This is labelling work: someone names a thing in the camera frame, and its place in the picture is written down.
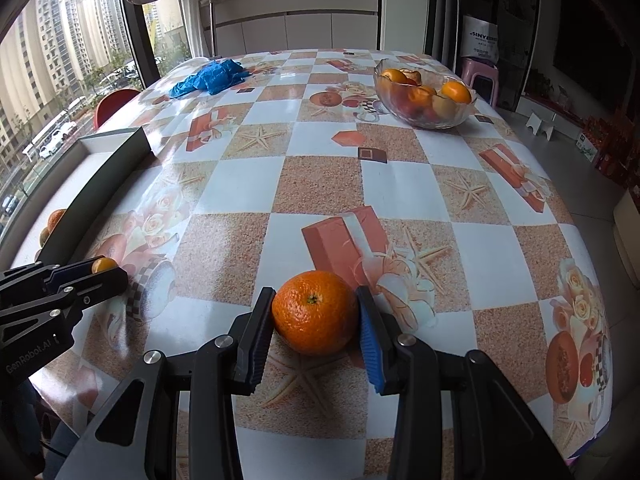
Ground yellow cherry tomato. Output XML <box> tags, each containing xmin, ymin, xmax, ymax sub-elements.
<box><xmin>91</xmin><ymin>257</ymin><xmax>118</xmax><ymax>274</ymax></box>

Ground large orange mandarin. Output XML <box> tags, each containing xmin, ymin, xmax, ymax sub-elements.
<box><xmin>271</xmin><ymin>270</ymin><xmax>359</xmax><ymax>356</ymax></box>

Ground yellowish kiwi fruit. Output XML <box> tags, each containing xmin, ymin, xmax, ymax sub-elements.
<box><xmin>39</xmin><ymin>226</ymin><xmax>50</xmax><ymax>246</ymax></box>

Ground dark green tray box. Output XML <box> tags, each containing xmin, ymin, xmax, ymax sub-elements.
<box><xmin>1</xmin><ymin>127</ymin><xmax>151</xmax><ymax>270</ymax></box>

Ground patterned checkered tablecloth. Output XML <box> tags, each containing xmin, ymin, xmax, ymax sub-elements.
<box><xmin>32</xmin><ymin>50</ymin><xmax>613</xmax><ymax>460</ymax></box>

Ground red chair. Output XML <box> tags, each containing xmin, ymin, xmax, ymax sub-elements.
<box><xmin>93</xmin><ymin>88</ymin><xmax>140</xmax><ymax>130</ymax></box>

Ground glass fruit bowl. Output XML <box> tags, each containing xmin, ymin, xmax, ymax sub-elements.
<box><xmin>373</xmin><ymin>57</ymin><xmax>478</xmax><ymax>130</ymax></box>

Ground oranges in bowl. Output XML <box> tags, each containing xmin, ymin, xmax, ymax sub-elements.
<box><xmin>380</xmin><ymin>67</ymin><xmax>474</xmax><ymax>124</ymax></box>

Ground blue crumpled gloves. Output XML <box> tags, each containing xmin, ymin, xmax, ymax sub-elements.
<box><xmin>168</xmin><ymin>58</ymin><xmax>250</xmax><ymax>99</ymax></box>

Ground pink plastic stool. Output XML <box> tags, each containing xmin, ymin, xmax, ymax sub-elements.
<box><xmin>462</xmin><ymin>58</ymin><xmax>499</xmax><ymax>107</ymax></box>

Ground white paper bag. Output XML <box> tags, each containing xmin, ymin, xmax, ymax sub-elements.
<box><xmin>460</xmin><ymin>15</ymin><xmax>499</xmax><ymax>65</ymax></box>

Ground white cabinet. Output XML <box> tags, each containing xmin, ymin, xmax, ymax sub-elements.
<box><xmin>201</xmin><ymin>0</ymin><xmax>382</xmax><ymax>56</ymax></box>

